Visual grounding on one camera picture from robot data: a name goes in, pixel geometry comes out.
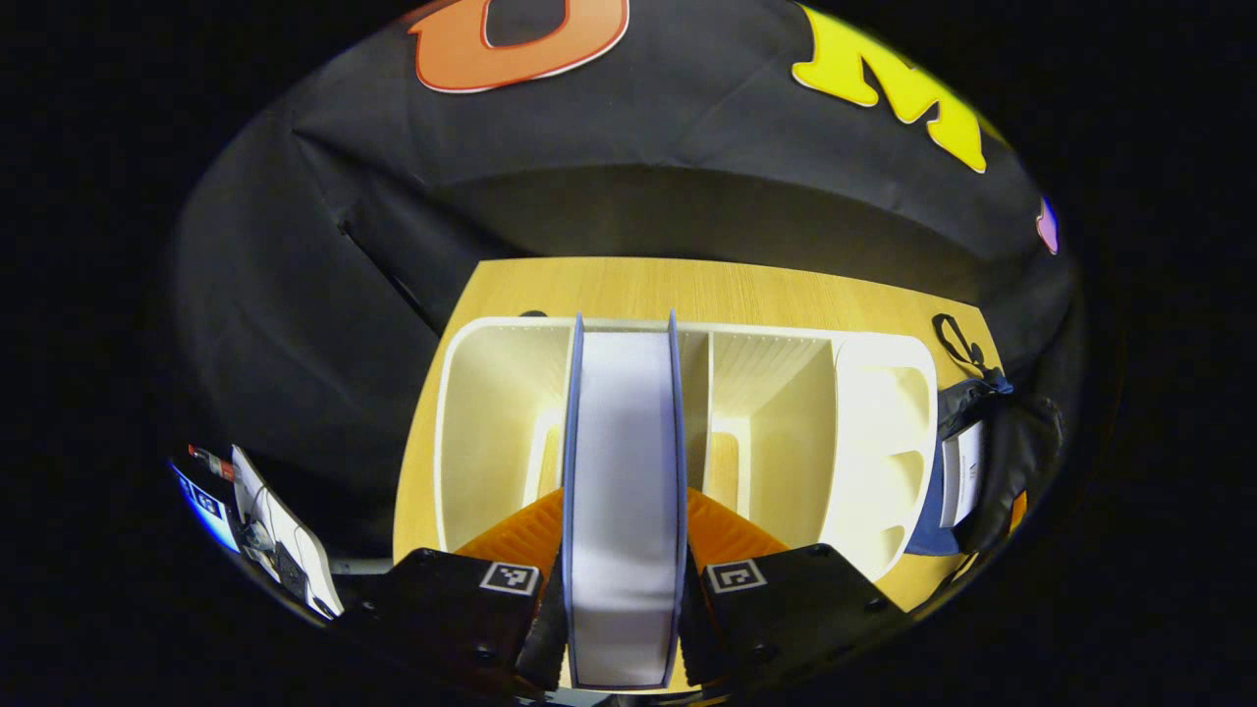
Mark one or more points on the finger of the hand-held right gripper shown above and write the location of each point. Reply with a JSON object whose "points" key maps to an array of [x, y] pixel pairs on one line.
{"points": [[1018, 511]]}

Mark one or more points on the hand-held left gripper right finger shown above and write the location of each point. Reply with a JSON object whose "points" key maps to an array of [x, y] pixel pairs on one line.
{"points": [[795, 609]]}

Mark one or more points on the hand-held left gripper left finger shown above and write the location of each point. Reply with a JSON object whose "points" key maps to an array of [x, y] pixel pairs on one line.
{"points": [[462, 609]]}

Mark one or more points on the blue schoolbag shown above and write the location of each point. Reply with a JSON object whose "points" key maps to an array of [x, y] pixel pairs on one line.
{"points": [[1021, 452]]}

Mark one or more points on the white book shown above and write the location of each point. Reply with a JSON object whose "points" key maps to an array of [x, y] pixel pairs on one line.
{"points": [[962, 471]]}

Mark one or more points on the white bookshelf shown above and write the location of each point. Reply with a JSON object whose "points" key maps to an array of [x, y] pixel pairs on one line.
{"points": [[491, 422]]}

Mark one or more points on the blue-grey book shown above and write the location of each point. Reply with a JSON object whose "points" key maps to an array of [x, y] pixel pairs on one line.
{"points": [[624, 491]]}

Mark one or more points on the white side table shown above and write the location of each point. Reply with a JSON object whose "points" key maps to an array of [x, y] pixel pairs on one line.
{"points": [[295, 540]]}

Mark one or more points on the computer monitor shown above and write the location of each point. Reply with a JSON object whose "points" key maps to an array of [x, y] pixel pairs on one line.
{"points": [[208, 506]]}

